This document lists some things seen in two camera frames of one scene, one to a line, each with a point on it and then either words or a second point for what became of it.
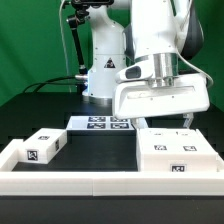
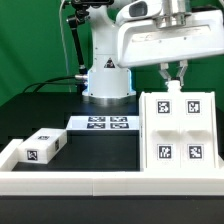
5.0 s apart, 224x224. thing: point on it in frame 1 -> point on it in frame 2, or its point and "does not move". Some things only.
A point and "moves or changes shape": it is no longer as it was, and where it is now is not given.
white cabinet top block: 42,146 does not move
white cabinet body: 174,150 moves or changes shape
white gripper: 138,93 -> 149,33
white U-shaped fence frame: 72,183 does not move
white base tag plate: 100,123 does not move
